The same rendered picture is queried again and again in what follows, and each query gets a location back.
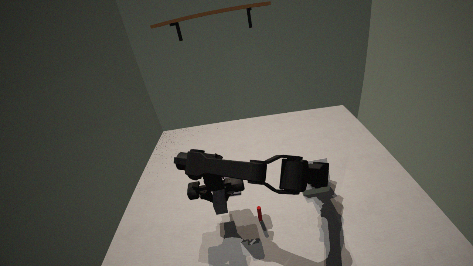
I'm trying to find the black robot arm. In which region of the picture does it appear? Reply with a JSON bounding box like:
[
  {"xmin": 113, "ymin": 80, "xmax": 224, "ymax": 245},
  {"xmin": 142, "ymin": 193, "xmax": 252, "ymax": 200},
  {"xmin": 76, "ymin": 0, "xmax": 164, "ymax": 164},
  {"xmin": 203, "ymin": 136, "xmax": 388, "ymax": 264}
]
[{"xmin": 174, "ymin": 149, "xmax": 329, "ymax": 195}]

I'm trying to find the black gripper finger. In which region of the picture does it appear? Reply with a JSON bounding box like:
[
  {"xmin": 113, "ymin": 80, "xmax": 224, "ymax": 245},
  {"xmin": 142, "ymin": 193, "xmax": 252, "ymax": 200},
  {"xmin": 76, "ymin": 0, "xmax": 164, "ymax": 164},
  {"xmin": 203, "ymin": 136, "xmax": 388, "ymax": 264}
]
[
  {"xmin": 225, "ymin": 189, "xmax": 234, "ymax": 201},
  {"xmin": 200, "ymin": 192, "xmax": 213, "ymax": 203}
]

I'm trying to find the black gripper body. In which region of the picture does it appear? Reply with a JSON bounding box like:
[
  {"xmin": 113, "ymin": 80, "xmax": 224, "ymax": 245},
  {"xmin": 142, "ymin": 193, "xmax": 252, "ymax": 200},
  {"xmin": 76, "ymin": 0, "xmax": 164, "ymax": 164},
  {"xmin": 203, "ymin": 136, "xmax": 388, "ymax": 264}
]
[{"xmin": 187, "ymin": 175, "xmax": 245, "ymax": 200}]

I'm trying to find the red peg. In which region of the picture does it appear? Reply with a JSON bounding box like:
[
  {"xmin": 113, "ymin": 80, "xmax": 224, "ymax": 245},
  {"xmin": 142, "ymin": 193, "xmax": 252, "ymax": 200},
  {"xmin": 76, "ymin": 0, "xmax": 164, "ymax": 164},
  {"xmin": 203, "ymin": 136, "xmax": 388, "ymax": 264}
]
[{"xmin": 257, "ymin": 206, "xmax": 262, "ymax": 221}]

